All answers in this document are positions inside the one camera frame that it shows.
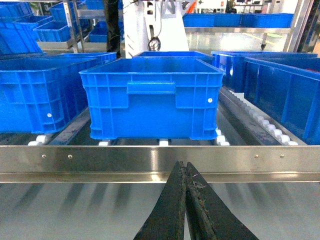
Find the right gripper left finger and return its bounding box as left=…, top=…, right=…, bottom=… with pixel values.
left=134, top=161, right=187, bottom=240

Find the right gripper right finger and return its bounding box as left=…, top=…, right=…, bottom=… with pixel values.
left=186, top=162, right=257, bottom=240

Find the steel shelf rack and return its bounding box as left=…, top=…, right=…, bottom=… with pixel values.
left=0, top=0, right=320, bottom=185

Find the blue shelf bin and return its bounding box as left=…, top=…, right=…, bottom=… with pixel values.
left=33, top=21, right=71, bottom=42

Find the blue bin centre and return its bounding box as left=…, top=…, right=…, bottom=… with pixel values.
left=80, top=57, right=224, bottom=140

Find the blue bin right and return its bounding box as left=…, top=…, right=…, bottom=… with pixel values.
left=244, top=57, right=320, bottom=145

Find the blue bin left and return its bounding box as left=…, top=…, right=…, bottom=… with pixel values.
left=0, top=56, right=97, bottom=134

